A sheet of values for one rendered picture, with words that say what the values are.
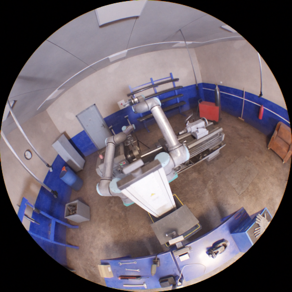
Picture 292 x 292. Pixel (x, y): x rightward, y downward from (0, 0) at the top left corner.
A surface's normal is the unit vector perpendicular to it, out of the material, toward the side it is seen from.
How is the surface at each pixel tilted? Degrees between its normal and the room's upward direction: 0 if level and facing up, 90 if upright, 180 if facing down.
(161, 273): 0
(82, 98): 90
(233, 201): 0
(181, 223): 0
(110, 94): 90
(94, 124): 90
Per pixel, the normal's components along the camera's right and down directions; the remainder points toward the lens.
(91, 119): 0.25, 0.54
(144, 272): -0.33, -0.74
